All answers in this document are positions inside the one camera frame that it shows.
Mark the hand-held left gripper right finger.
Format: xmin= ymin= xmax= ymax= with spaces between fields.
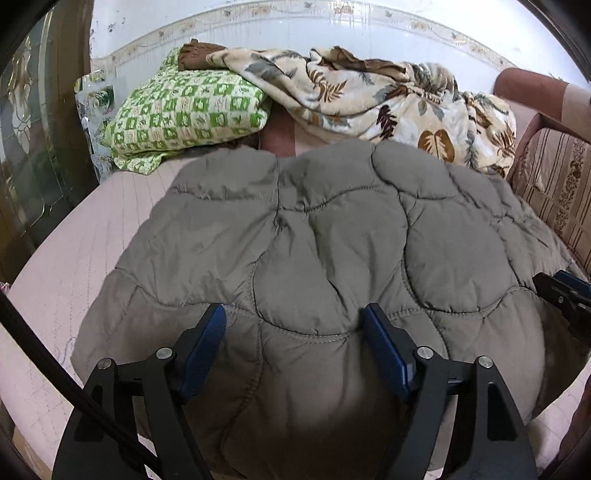
xmin=360 ymin=302 xmax=539 ymax=480

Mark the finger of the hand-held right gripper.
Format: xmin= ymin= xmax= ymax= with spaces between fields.
xmin=553 ymin=269 xmax=591 ymax=298
xmin=532 ymin=273 xmax=591 ymax=346

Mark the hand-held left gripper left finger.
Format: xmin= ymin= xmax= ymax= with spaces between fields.
xmin=52 ymin=302 xmax=228 ymax=480

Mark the grey puffer jacket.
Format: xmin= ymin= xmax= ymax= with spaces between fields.
xmin=71 ymin=138 xmax=589 ymax=478

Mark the person's right forearm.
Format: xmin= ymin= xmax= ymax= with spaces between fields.
xmin=556 ymin=397 xmax=591 ymax=472

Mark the striped floral cushion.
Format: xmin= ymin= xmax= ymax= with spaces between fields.
xmin=505 ymin=127 xmax=591 ymax=273

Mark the green checked pillow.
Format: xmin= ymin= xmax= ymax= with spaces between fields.
xmin=104 ymin=46 xmax=273 ymax=176

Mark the wooden glass door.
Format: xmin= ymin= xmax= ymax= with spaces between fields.
xmin=0 ymin=0 xmax=100 ymax=282

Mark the leaf print blanket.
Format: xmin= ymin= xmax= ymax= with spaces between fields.
xmin=205 ymin=45 xmax=518 ymax=178

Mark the printed plastic bag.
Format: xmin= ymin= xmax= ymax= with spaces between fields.
xmin=74 ymin=74 xmax=116 ymax=181

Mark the brown cloth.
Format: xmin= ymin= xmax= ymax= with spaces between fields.
xmin=178 ymin=39 xmax=225 ymax=72

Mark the black cable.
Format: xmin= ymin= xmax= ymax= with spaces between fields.
xmin=0 ymin=293 xmax=160 ymax=469

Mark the pink sofa frame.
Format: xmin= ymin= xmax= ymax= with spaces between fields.
xmin=492 ymin=67 xmax=591 ymax=153

